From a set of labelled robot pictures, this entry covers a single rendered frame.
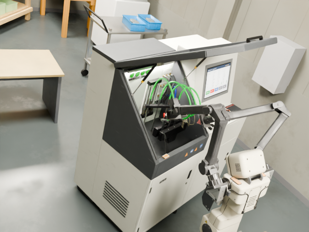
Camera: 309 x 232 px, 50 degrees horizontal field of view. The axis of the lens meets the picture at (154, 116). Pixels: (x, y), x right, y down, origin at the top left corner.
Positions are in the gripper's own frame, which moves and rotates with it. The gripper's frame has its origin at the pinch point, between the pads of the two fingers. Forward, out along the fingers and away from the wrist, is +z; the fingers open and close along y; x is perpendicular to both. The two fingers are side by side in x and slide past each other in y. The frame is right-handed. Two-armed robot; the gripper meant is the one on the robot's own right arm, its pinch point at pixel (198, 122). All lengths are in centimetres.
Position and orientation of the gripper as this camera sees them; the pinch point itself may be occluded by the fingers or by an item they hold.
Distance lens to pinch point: 251.6
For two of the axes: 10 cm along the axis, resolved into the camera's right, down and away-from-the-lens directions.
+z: -5.1, 2.0, 8.4
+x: -8.4, 1.2, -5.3
